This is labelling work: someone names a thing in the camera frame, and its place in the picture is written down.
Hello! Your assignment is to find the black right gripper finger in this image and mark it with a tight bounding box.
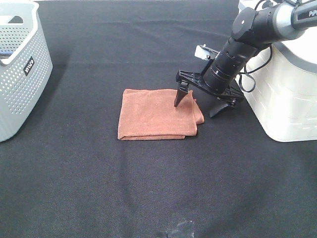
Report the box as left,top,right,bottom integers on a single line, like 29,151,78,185
174,80,189,107
209,100,235,118

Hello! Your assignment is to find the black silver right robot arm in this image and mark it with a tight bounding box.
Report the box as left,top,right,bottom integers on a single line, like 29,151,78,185
174,0,317,118

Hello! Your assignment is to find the grey perforated plastic basket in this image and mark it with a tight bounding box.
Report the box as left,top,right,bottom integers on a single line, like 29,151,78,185
0,0,53,141

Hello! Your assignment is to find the clear tape piece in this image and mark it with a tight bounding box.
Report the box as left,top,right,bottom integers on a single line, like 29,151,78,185
165,219,195,238

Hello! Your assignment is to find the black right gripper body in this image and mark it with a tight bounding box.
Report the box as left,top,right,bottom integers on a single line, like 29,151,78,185
176,70,245,104

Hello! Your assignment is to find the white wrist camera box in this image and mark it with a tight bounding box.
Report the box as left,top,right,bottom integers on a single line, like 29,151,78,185
194,44,219,60

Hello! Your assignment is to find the white plastic basket grey rim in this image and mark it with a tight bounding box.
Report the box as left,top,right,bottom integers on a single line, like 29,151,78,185
230,0,317,143

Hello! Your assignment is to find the brown towel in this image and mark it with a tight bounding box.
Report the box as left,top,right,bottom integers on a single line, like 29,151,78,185
117,89,205,140

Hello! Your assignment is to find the black table cloth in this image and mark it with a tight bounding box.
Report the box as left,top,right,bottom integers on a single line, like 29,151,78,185
0,0,317,238

